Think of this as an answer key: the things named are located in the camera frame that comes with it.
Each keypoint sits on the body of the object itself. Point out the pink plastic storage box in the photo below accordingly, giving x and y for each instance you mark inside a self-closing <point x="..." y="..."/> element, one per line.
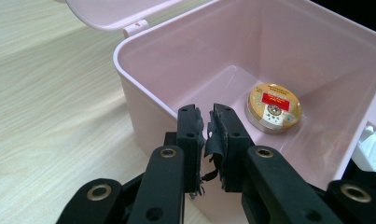
<point x="207" y="53"/>

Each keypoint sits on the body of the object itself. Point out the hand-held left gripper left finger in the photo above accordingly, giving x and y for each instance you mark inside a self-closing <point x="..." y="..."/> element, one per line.
<point x="188" y="146"/>

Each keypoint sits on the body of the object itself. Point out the small round golden tin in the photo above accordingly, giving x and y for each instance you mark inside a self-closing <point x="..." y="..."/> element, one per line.
<point x="274" y="107"/>

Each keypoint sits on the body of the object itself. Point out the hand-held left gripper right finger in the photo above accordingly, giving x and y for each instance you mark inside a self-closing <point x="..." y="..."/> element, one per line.
<point x="233" y="149"/>

